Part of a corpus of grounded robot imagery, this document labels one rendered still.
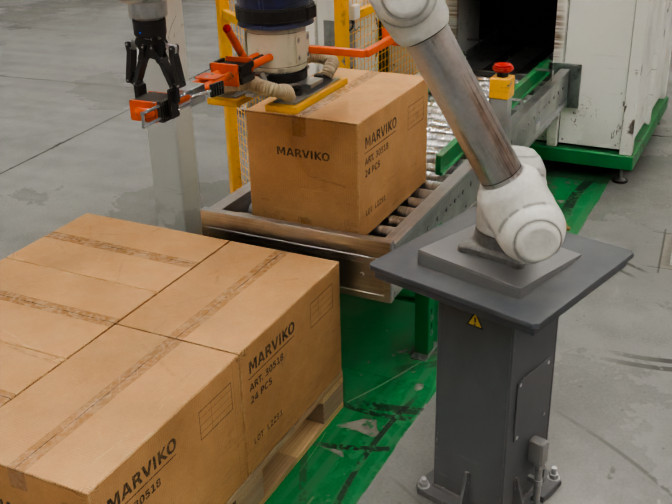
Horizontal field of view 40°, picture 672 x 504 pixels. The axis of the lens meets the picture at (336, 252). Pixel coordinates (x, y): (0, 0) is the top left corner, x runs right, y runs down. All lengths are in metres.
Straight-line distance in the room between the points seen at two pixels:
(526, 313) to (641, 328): 1.58
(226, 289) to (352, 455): 0.66
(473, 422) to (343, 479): 0.49
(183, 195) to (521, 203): 2.29
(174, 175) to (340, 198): 1.31
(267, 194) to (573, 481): 1.32
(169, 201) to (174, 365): 1.85
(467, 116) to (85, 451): 1.11
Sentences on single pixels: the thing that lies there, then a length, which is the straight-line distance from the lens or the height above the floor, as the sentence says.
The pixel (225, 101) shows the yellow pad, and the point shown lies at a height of 1.07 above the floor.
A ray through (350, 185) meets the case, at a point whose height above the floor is 0.74.
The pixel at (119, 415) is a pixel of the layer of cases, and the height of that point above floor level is 0.54.
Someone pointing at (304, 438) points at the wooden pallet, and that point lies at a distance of 2.98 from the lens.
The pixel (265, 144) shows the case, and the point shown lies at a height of 0.84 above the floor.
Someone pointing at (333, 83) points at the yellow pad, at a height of 1.08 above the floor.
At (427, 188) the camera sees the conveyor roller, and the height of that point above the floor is 0.53.
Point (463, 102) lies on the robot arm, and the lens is 2.03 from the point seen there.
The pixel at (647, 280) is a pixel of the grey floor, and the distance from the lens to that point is 4.10.
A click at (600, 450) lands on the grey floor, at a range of 3.05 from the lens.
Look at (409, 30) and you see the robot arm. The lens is 1.96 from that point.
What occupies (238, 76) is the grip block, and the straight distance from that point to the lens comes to 2.48.
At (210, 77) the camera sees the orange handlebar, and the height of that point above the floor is 1.20.
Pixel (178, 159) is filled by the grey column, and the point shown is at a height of 0.47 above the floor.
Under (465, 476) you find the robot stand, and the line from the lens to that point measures 2.69.
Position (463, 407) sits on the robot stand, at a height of 0.33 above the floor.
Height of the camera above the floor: 1.81
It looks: 25 degrees down
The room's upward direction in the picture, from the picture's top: 1 degrees counter-clockwise
